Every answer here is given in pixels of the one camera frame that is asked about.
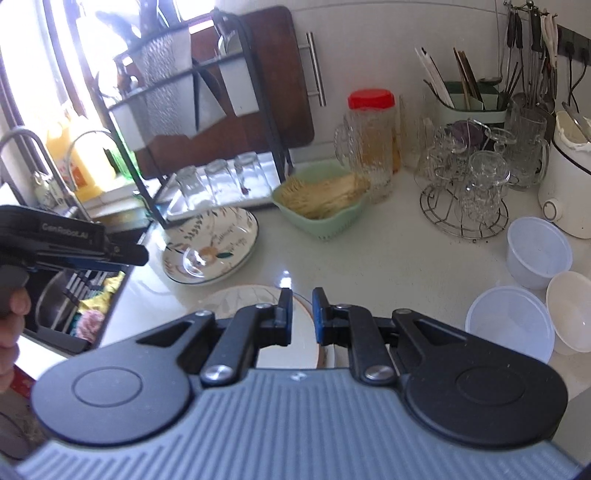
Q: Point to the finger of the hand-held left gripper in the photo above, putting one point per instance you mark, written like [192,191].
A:
[129,256]

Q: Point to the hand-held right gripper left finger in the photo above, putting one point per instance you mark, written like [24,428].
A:
[286,323]

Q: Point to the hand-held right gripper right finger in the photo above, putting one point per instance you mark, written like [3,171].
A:
[317,323]

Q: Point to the white plate with brown rim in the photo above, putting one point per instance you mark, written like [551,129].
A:
[240,300]

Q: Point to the floral ceramic plate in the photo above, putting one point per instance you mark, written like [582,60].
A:
[217,249]

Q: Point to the white ceramic bowl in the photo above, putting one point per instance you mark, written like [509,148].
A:
[572,309]

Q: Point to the person's left hand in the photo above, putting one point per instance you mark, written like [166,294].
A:
[11,332]

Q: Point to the steel kitchen sink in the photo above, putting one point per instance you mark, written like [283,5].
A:
[55,300]

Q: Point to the patterned cloth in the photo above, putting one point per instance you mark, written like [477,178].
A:
[94,318]

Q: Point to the orange juice bottle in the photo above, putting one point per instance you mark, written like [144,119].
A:
[87,161]

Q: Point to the green strainer basket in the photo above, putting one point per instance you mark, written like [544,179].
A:
[323,221]

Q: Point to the steel kitchen faucet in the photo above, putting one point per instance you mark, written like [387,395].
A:
[27,136]

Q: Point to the dried noodles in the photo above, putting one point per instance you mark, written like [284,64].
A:
[318,194]

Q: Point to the ribbed glass mug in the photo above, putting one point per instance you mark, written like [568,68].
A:
[369,152]

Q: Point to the patterned white rack caddy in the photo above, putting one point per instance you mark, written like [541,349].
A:
[166,69]

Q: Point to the white plastic bowl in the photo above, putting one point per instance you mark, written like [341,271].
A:
[538,251]
[510,323]

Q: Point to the black metal dish rack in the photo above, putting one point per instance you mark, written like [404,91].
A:
[198,74]

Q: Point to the clear glass cup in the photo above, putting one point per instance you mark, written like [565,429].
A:
[438,157]
[485,184]

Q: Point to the brown wooden cutting board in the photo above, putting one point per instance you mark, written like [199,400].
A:
[272,83]

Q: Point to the red lid plastic jar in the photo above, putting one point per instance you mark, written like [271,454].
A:
[371,99]

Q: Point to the purple glass cup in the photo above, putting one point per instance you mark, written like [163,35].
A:
[466,131]

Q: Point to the green white utensil holder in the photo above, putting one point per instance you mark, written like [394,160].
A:
[480,104]

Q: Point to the bundle of chopsticks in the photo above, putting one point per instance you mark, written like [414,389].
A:
[438,78]

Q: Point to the large glass pitcher mug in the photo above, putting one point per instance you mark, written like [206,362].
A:
[526,143]

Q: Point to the white electric cooking pot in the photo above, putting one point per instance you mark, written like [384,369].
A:
[568,184]

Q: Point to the hanging kitchen utensils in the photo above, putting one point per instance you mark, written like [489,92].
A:
[531,55]

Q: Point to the black wall power strip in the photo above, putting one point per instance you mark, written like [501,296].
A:
[575,41]

